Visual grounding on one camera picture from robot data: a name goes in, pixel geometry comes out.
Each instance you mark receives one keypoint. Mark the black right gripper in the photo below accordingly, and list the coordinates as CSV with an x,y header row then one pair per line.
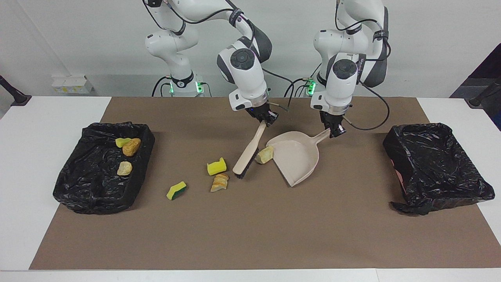
x,y
259,111

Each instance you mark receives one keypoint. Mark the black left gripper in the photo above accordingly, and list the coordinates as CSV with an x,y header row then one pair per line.
x,y
332,118

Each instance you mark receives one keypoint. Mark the pale bread chunk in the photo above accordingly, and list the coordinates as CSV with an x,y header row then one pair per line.
x,y
265,155

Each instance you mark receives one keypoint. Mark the beige hand brush black bristles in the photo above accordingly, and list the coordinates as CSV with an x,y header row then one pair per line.
x,y
248,150

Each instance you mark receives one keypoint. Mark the beige plastic dustpan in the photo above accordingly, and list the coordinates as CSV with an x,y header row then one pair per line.
x,y
297,156

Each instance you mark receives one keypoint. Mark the plain yellow sponge piece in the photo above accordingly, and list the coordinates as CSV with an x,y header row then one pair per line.
x,y
216,167

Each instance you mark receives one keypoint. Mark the brown bread roll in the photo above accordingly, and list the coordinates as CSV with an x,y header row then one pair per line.
x,y
131,147

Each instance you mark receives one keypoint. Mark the green topped yellow sponge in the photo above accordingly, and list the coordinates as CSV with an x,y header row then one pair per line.
x,y
120,142

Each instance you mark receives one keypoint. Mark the orange striped bread piece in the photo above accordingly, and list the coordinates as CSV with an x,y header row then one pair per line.
x,y
124,168

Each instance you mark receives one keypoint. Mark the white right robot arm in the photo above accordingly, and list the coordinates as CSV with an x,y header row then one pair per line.
x,y
246,74

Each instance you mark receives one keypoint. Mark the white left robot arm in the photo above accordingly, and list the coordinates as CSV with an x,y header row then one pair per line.
x,y
344,82

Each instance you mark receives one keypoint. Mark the black bag lined pink bin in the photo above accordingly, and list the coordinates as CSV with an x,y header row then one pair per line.
x,y
434,164

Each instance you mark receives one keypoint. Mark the striped croissant piece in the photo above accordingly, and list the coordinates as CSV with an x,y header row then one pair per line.
x,y
219,183

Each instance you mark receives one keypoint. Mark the yellow green sponge block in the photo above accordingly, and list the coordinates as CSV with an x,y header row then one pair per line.
x,y
176,190

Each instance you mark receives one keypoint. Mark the brown paper table mat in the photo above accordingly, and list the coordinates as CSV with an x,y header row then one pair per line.
x,y
250,243

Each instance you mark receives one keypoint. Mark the dark background furniture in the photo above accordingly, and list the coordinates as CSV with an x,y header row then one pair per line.
x,y
489,62

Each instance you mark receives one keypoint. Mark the black camera stand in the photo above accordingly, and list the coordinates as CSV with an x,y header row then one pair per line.
x,y
13,94
485,94

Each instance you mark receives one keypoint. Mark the white wall outlet box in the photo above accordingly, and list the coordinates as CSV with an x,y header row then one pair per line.
x,y
72,84

